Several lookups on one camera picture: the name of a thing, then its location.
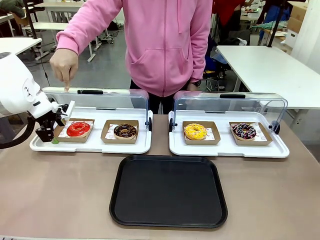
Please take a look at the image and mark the black plastic serving tray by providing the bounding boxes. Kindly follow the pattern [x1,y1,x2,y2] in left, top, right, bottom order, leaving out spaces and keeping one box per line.
[108,154,229,228]

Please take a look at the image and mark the person in red top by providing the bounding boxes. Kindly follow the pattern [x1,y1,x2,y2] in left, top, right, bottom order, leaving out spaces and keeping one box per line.
[212,0,247,27]

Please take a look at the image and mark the person in blue top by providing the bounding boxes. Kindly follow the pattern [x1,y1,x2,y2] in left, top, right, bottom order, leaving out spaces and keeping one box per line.
[263,0,292,26]

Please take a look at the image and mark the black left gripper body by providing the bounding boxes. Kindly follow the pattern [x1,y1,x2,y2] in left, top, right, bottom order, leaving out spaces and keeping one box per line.
[36,109,64,131]

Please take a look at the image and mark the thin black hanging cable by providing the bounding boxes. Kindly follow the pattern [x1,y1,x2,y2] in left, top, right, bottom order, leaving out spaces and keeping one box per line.
[39,46,50,85]

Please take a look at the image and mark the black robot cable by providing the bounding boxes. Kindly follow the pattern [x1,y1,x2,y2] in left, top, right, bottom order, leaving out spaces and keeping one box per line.
[0,115,37,150]

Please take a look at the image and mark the person right hand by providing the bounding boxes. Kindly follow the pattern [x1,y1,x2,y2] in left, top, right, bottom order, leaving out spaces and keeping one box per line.
[49,47,80,93]

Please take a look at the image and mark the white printed paper liner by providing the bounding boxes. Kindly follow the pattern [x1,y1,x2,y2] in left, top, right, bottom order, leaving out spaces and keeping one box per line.
[106,123,138,140]
[58,120,95,138]
[183,126,216,141]
[231,122,267,141]

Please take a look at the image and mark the large white table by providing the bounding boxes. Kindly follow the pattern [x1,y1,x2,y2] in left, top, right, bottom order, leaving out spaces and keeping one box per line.
[216,44,320,131]

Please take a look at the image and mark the brown cardboard food tray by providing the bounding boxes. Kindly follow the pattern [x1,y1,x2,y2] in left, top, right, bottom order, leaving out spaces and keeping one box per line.
[100,119,140,145]
[51,117,96,143]
[181,120,221,146]
[229,121,273,147]

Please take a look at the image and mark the person in pink hoodie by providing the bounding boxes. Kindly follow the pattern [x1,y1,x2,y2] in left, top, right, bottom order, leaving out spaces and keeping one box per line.
[56,0,214,98]

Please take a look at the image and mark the clear plastic dome lid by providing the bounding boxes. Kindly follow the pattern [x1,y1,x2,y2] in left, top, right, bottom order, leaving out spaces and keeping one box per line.
[173,90,289,131]
[39,86,150,126]

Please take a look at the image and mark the white display tray base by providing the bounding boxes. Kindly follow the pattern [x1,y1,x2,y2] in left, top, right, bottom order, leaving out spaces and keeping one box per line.
[29,106,153,155]
[168,109,291,159]

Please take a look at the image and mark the white storage box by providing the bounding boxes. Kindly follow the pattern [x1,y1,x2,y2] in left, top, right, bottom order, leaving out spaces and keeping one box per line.
[284,28,300,50]

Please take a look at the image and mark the grey metal stool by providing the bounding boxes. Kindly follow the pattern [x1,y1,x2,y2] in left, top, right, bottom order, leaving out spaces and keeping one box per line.
[0,115,19,145]

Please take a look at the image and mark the black trousers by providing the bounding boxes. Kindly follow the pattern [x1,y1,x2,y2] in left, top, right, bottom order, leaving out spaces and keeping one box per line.
[129,79,177,115]

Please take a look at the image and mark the red glazed donut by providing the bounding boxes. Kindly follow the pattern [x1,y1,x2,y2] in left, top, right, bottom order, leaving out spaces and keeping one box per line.
[66,121,91,138]

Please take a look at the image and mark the black office chair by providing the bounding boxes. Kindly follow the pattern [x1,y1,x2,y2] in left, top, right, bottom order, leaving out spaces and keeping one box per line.
[223,29,251,46]

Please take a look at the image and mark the dark purple sprinkled donut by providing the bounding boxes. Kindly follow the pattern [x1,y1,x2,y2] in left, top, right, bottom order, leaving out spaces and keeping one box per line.
[231,122,257,140]

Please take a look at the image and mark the yellow glazed donut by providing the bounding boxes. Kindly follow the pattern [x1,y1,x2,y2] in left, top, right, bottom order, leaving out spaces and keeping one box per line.
[184,122,208,141]

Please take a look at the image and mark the stacked brown cardboard boxes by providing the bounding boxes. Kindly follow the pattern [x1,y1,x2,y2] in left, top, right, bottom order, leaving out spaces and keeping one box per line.
[287,1,311,35]

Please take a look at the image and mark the chocolate glazed donut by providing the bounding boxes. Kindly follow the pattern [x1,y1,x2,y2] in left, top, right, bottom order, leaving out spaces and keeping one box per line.
[113,123,138,140]

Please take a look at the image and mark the black vertical pole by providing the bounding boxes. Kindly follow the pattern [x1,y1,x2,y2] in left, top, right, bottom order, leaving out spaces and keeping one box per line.
[267,0,285,48]
[23,0,38,40]

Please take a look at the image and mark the black lid handle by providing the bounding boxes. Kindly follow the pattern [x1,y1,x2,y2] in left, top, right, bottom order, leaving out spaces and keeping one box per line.
[219,93,246,99]
[76,89,104,95]

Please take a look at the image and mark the person right forearm pink sleeve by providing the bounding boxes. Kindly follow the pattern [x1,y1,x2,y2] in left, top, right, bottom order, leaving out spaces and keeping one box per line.
[56,3,116,57]

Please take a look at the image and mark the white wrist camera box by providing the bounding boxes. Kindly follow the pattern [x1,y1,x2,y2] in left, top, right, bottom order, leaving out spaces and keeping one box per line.
[61,100,76,119]

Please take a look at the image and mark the small white table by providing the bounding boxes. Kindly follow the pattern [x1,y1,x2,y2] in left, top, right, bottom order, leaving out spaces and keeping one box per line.
[0,37,43,57]

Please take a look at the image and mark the tall white desk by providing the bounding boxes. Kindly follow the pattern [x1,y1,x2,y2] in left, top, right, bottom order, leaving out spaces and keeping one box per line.
[33,1,111,46]

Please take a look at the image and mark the low white desk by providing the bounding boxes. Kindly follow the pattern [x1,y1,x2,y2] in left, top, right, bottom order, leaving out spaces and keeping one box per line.
[21,21,102,63]

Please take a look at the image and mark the person left forearm pink sleeve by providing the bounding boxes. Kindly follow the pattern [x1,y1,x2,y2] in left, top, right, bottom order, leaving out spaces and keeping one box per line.
[190,37,213,84]

